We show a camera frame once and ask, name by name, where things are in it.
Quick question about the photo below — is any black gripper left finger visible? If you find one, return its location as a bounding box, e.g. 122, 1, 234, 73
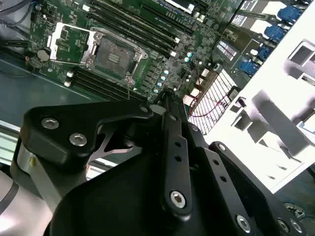
17, 89, 193, 219

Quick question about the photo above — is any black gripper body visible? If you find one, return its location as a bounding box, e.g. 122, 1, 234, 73
50, 152, 234, 236

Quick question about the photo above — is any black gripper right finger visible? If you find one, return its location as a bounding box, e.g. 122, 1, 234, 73
172, 92, 308, 236

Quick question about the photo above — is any metal socket cover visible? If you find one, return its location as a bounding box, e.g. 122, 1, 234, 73
48, 22, 97, 67

